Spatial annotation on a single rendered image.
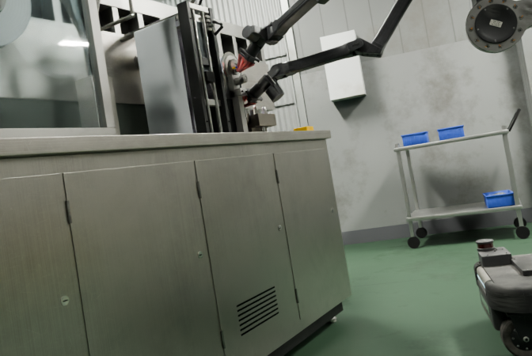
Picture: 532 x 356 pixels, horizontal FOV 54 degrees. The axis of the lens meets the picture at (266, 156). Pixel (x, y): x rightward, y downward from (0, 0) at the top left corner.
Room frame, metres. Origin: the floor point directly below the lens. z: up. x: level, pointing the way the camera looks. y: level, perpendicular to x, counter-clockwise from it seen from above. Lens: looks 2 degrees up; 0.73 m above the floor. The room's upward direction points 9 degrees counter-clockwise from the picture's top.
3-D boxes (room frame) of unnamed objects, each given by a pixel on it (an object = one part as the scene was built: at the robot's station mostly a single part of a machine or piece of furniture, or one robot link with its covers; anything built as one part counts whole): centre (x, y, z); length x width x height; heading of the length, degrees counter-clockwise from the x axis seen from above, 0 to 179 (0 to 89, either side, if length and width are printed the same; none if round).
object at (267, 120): (2.63, 0.13, 1.00); 0.40 x 0.16 x 0.06; 58
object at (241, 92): (2.34, 0.07, 1.05); 0.06 x 0.05 x 0.31; 58
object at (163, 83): (2.19, 0.40, 1.17); 0.34 x 0.05 x 0.54; 58
